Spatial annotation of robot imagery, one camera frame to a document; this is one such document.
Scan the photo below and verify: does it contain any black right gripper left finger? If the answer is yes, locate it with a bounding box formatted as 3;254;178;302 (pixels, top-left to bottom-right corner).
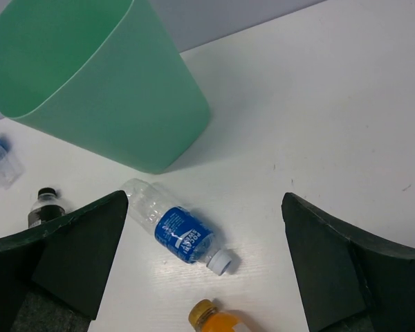
0;190;128;331

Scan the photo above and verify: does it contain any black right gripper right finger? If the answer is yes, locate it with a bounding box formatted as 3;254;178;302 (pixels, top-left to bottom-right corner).
281;192;415;331

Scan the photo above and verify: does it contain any black label bottle black cap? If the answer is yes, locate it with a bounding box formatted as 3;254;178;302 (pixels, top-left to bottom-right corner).
28;187;66;229

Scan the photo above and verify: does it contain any green plastic bin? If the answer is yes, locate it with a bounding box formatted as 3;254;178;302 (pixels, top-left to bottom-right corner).
0;0;210;174

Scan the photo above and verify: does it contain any blue label bottle white cap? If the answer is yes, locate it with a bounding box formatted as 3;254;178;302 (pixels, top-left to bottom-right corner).
121;178;233;276

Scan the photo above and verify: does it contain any orange juice bottle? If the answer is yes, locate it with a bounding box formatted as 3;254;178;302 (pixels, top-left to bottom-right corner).
188;299;264;332

